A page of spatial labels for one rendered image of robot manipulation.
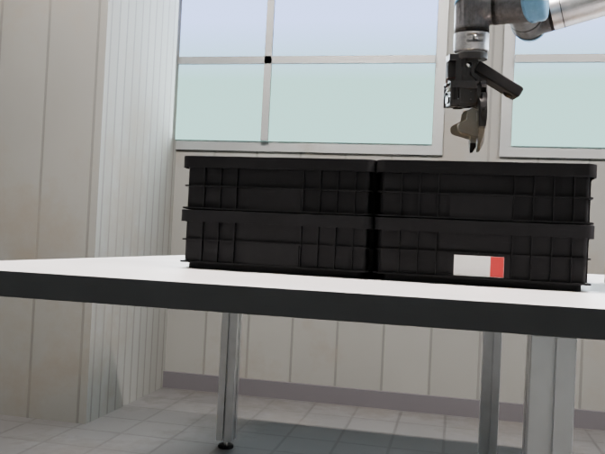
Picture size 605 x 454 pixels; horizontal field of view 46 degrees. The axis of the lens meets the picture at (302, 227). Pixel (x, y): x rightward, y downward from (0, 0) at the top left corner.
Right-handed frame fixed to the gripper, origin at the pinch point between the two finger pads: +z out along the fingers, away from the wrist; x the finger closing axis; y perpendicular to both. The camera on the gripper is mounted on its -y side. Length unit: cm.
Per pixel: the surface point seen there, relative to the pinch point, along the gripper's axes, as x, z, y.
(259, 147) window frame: -193, -8, 58
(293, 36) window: -193, -61, 42
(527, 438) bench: 62, 43, 8
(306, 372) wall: -178, 100, 34
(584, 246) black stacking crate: 30.0, 19.0, -12.2
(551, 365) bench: 61, 33, 5
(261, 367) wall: -183, 100, 56
